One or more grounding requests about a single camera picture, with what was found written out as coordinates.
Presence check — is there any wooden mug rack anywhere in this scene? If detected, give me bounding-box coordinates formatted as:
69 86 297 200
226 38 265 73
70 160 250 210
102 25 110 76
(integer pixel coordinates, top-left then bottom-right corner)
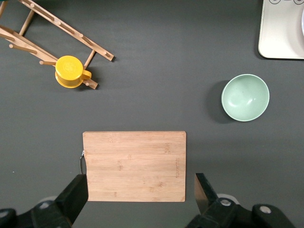
0 0 115 91

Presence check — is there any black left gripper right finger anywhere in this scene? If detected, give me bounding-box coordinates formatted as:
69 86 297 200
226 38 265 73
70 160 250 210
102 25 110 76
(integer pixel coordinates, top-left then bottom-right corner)
187 172 255 228

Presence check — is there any yellow mug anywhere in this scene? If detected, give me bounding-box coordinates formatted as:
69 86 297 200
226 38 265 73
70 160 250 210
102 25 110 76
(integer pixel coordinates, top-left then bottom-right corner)
55 55 93 89

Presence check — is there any black cutting board hanging cord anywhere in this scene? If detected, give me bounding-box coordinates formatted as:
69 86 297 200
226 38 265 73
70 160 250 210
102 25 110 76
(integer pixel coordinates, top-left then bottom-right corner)
79 150 87 176

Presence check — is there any wooden cutting board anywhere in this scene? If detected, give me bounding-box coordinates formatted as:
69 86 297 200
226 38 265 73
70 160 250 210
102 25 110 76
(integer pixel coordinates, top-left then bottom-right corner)
82 130 187 203

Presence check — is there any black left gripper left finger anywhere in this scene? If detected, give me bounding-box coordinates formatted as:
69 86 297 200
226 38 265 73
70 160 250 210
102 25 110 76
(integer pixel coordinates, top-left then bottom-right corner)
30 173 89 228

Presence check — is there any pale green bowl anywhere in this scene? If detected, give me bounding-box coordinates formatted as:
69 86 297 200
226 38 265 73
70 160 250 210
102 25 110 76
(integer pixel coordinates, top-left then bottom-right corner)
221 73 270 123

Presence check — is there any cream tray with bear print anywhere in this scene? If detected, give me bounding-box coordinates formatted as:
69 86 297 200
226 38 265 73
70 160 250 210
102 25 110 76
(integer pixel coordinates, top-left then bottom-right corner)
257 0 304 59

